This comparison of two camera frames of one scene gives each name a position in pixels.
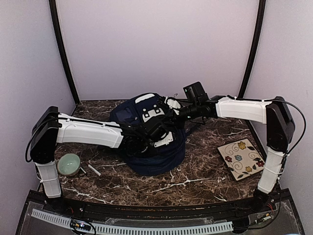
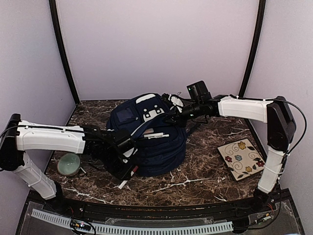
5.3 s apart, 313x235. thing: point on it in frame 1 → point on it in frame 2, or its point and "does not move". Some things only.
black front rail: x=82 y=207 does not move
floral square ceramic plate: x=242 y=158 does not move
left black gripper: x=144 y=153 → x=124 y=174
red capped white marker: x=91 y=168 → x=124 y=181
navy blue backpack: x=133 y=109 does not move
